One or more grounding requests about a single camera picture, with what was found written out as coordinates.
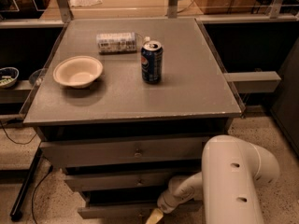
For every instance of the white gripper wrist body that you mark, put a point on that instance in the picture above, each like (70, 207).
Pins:
(165, 203)

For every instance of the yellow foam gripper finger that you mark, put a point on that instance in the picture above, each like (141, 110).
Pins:
(155, 216)

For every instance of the grey bottom drawer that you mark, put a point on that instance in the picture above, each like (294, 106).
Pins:
(137, 202)

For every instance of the grey drawer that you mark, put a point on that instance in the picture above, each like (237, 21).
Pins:
(85, 153)
(122, 180)
(137, 202)

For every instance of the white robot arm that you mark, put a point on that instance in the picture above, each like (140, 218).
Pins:
(232, 170)

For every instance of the grey middle drawer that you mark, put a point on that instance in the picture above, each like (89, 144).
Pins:
(122, 180)

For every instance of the grey top drawer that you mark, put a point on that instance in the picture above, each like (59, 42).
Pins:
(85, 153)

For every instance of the grey drawer cabinet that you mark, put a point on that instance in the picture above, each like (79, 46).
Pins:
(192, 99)

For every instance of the grey side shelf beam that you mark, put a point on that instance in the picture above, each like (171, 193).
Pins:
(254, 82)

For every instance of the blue pepsi can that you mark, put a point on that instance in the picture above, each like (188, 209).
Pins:
(151, 61)

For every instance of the black metal floor bar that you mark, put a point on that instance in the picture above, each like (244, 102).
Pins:
(15, 213)

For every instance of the clear plastic water bottle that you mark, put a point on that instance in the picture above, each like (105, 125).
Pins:
(112, 43)

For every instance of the white paper bowl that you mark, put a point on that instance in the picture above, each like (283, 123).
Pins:
(78, 72)

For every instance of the dark round dish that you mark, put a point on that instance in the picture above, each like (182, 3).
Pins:
(37, 77)

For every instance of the small blue patterned bowl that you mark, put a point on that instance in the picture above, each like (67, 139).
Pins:
(8, 77)

